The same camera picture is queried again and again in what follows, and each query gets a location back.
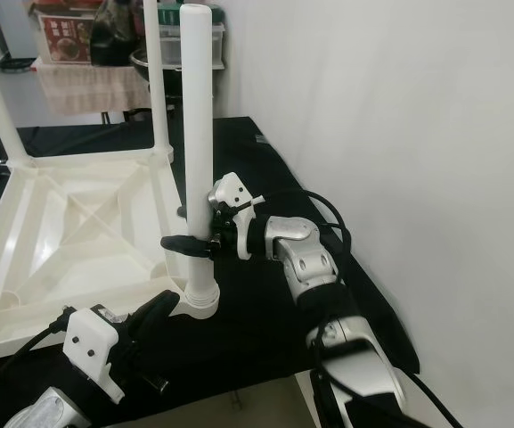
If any black tablecloth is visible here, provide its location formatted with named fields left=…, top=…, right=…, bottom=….
left=0, top=116, right=422, bottom=428

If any clear container green lid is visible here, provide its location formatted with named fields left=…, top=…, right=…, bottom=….
left=157, top=0, right=227, bottom=69

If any black plastic bag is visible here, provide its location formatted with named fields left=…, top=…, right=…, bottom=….
left=92, top=0, right=143, bottom=68

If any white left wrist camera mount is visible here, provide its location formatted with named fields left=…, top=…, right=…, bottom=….
left=65, top=306, right=126, bottom=404

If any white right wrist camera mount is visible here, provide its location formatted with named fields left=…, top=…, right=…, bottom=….
left=210, top=172, right=263, bottom=261

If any white plastic table top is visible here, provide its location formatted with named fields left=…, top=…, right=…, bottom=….
left=0, top=145, right=222, bottom=370

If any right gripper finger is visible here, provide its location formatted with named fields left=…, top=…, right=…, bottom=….
left=159, top=233, right=218, bottom=258

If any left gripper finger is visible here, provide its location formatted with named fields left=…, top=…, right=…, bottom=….
left=141, top=289, right=183, bottom=340
left=121, top=297, right=161, bottom=338

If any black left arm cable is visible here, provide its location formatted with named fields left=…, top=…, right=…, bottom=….
left=0, top=308, right=75, bottom=428

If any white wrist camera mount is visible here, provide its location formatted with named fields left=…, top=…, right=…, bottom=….
left=210, top=172, right=263, bottom=261
left=65, top=306, right=126, bottom=404

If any red print box orange lid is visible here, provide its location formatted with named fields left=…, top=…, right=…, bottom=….
left=34, top=0, right=112, bottom=65

